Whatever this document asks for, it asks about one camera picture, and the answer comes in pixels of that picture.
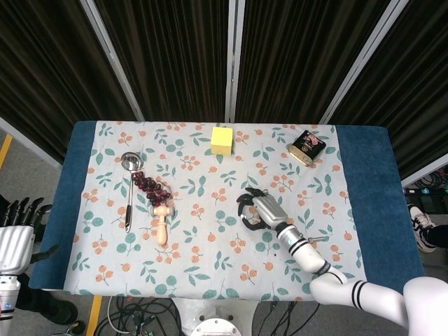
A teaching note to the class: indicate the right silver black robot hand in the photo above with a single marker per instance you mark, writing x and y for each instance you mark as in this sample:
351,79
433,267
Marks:
271,211

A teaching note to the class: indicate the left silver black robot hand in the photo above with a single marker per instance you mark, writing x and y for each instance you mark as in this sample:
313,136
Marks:
14,248

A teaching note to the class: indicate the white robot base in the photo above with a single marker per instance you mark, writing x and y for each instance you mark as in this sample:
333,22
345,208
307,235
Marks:
217,315

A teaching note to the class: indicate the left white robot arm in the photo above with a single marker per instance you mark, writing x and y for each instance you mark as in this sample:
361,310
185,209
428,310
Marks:
8,297

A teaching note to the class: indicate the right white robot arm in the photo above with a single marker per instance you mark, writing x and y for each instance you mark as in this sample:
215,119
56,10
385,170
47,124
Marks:
308,255

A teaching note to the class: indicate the black gold tin can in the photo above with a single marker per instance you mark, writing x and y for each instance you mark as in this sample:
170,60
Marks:
308,145

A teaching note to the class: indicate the floral print tablecloth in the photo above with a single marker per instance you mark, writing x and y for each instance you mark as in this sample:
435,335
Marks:
210,259

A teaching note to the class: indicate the yellow cube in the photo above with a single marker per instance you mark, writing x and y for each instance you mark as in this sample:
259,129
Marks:
222,140

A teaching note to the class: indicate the blue table cover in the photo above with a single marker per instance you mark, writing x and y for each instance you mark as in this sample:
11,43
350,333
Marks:
367,175

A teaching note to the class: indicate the wooden toy hammer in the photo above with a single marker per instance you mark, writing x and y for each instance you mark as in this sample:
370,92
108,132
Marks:
161,227

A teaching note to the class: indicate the dark red grape bunch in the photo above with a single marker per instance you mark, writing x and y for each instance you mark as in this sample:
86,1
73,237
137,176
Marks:
152,189

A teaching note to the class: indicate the white black sneaker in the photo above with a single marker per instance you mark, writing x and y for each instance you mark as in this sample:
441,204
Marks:
420,224

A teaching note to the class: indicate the dark pleated curtain panel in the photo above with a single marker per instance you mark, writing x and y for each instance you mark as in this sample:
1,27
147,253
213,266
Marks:
45,70
168,59
297,59
413,87

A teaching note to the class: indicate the black trouser leg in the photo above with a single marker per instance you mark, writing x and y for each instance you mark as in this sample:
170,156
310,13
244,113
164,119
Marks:
439,236

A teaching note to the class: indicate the aluminium partition post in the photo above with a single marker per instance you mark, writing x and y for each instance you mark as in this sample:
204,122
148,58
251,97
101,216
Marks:
28,140
112,59
425,174
234,52
364,59

